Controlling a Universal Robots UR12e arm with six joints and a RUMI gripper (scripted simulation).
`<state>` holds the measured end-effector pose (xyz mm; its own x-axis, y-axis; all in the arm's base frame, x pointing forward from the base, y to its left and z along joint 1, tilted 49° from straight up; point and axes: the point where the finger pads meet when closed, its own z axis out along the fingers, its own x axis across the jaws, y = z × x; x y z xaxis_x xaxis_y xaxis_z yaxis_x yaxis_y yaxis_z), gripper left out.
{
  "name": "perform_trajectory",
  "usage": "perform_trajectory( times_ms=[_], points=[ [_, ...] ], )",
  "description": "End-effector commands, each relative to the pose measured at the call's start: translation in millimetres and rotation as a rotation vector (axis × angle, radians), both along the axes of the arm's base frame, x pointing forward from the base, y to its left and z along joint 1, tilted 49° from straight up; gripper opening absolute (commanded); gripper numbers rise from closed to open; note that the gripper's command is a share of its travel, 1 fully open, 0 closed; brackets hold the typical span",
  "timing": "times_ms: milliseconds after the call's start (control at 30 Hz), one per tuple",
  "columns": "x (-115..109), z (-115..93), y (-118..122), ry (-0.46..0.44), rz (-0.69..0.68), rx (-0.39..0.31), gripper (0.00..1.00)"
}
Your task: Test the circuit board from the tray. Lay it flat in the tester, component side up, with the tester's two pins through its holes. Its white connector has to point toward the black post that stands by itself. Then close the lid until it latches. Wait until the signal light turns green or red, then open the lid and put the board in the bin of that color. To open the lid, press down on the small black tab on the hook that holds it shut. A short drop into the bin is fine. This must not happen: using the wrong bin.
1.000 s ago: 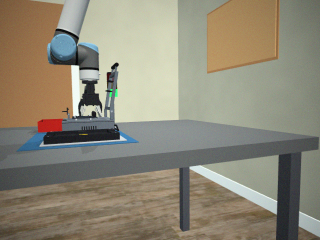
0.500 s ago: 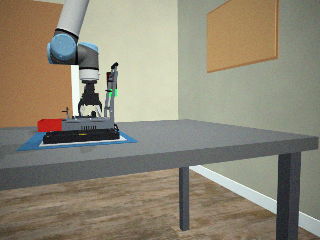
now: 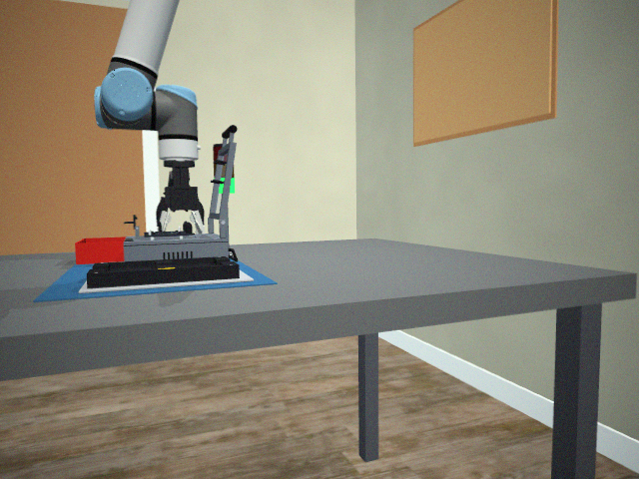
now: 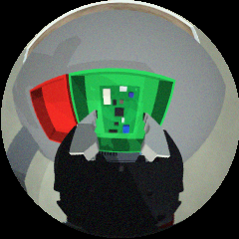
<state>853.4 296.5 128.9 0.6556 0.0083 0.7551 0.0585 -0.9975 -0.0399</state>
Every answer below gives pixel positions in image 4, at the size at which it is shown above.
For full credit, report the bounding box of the red bin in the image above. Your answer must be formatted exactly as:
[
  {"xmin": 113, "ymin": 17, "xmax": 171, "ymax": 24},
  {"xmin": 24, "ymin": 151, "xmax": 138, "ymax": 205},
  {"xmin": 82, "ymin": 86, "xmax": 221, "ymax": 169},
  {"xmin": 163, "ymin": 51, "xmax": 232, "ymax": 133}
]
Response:
[{"xmin": 30, "ymin": 74, "xmax": 78, "ymax": 143}]

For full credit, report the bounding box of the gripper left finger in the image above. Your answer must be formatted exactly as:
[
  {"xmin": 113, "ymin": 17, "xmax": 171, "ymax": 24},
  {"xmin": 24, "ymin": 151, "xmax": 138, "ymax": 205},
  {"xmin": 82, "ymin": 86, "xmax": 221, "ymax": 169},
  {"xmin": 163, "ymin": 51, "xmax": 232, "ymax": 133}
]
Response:
[{"xmin": 54, "ymin": 110, "xmax": 100, "ymax": 192}]

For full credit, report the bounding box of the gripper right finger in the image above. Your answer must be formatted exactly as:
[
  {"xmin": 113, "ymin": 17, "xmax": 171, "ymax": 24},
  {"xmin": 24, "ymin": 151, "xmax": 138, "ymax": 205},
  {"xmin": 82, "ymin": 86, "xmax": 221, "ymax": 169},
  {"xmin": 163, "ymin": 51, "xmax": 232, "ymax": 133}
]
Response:
[{"xmin": 140, "ymin": 113, "xmax": 184, "ymax": 193}]

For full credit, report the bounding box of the green circuit board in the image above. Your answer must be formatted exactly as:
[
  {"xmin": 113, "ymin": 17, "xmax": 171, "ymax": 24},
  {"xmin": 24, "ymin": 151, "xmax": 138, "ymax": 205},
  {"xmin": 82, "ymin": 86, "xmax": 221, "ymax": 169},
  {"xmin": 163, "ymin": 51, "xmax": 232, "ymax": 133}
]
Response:
[{"xmin": 100, "ymin": 86, "xmax": 140, "ymax": 133}]

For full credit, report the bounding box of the green bin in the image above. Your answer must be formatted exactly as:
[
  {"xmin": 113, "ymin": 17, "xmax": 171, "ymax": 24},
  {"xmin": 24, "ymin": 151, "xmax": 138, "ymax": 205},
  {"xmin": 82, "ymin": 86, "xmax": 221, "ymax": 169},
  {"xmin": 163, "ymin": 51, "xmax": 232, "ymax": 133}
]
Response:
[{"xmin": 69, "ymin": 68, "xmax": 175, "ymax": 152}]

